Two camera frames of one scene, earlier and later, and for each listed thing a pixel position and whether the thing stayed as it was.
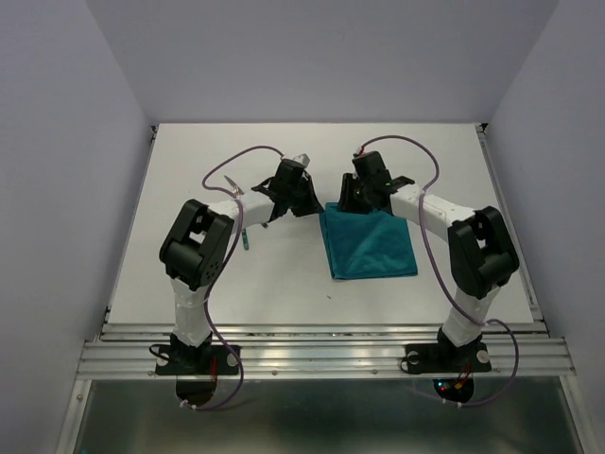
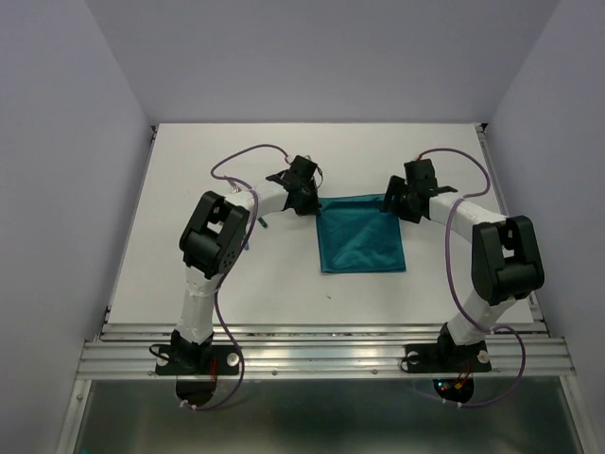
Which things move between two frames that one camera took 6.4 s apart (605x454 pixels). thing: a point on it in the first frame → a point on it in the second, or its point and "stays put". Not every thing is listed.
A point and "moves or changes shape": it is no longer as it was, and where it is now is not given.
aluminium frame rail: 129,351 stays put
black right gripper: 346,201 → 396,184
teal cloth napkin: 367,244 moves or changes shape
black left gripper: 312,206 stays put
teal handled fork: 236,192 stays put
